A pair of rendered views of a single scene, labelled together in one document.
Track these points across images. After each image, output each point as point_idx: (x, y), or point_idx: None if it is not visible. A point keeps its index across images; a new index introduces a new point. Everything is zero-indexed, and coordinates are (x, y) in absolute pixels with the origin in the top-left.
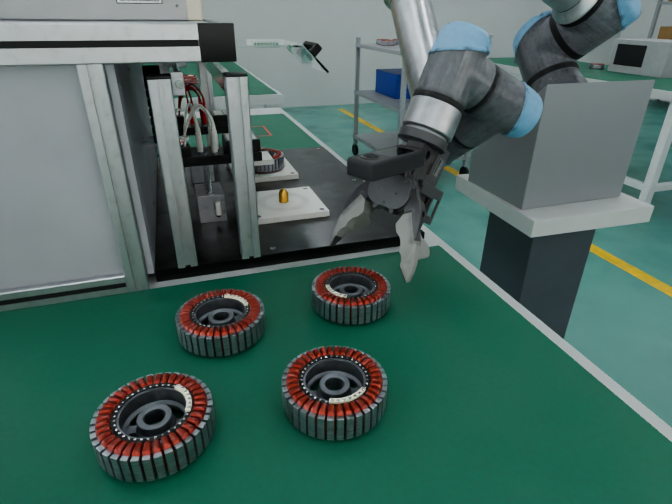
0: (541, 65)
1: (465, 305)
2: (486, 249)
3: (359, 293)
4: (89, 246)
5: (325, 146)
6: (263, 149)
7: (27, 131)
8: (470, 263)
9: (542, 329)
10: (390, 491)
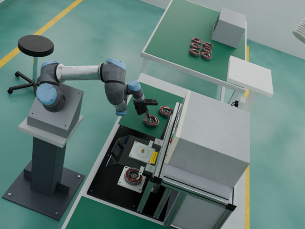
0: (59, 95)
1: (132, 112)
2: (57, 151)
3: (150, 119)
4: None
5: (76, 202)
6: (130, 178)
7: None
8: (118, 116)
9: (127, 103)
10: (166, 104)
